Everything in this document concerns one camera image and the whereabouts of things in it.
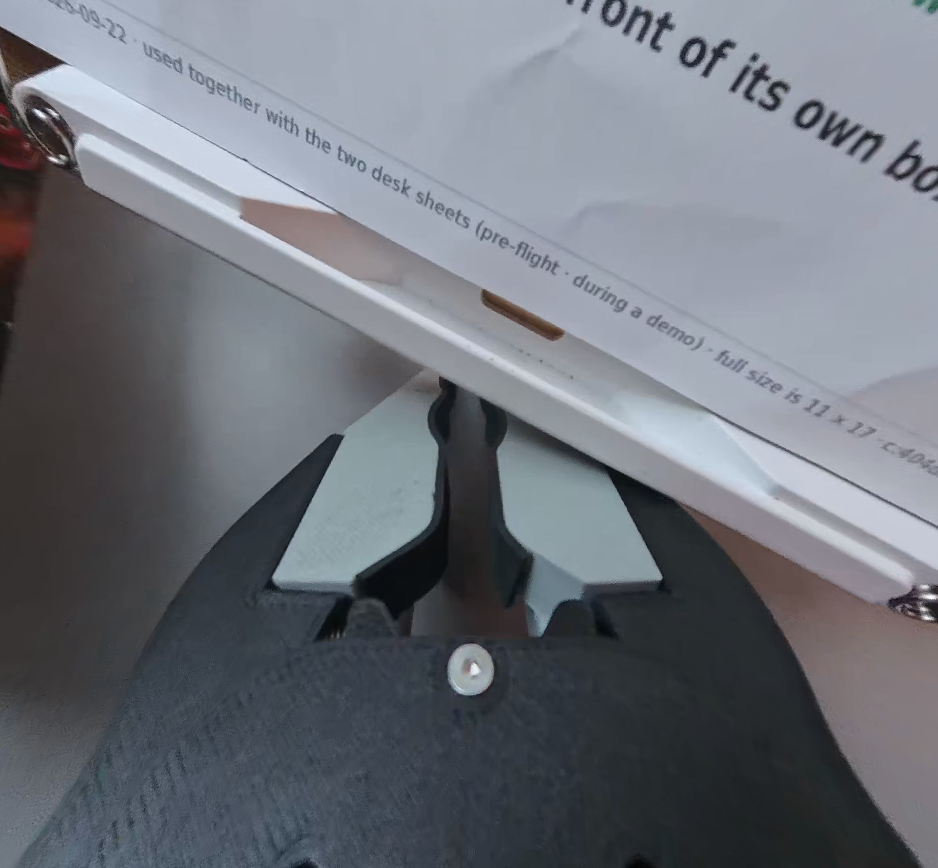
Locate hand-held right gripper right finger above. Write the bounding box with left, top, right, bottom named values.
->
left=478, top=398, right=665, bottom=636

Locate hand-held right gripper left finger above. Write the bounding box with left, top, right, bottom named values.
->
left=271, top=379, right=459, bottom=616

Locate printed instruction sheet stand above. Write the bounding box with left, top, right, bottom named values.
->
left=0, top=0, right=938, bottom=623

